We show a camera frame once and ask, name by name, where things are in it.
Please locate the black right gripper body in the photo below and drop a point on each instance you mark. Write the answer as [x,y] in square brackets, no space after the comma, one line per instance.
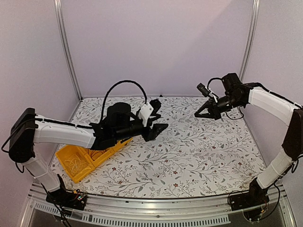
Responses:
[217,111]

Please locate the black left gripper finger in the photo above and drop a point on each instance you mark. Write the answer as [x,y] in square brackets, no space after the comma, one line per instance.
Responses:
[154,117]
[156,130]

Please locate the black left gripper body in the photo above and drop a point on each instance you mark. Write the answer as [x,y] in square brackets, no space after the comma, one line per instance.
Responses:
[146,135]

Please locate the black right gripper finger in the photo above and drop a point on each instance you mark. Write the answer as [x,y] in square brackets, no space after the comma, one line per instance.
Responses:
[206,115]
[206,106]

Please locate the left arm base electronics board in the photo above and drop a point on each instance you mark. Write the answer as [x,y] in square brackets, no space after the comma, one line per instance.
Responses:
[74,200]

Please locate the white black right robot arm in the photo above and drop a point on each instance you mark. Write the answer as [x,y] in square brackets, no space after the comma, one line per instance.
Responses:
[229,92]

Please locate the right arm base electronics board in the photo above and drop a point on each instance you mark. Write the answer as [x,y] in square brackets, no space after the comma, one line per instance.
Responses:
[258,204]

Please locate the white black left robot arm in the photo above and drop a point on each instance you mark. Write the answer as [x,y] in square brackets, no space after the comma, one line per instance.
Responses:
[118,124]

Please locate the floral patterned table mat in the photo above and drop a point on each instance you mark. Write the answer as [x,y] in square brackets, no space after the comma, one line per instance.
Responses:
[192,157]

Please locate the yellow divided plastic bin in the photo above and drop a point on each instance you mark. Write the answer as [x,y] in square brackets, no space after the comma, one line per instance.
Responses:
[79,162]

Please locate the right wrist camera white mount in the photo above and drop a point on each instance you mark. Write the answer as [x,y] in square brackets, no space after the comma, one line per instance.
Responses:
[206,92]

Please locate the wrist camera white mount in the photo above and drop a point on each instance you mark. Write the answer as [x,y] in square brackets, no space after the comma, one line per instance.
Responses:
[206,92]
[147,109]

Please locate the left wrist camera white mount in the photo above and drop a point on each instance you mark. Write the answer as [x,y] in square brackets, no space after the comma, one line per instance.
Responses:
[147,109]

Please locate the aluminium left corner post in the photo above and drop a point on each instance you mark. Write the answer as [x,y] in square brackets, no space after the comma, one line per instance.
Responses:
[66,49]

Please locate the aluminium corner post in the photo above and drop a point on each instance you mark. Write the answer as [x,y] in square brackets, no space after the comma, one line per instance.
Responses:
[250,38]
[66,49]

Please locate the aluminium front frame rail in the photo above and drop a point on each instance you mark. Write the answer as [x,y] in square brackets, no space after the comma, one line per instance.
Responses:
[106,211]

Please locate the aluminium right corner post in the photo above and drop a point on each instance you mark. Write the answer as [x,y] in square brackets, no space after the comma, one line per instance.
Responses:
[250,38]

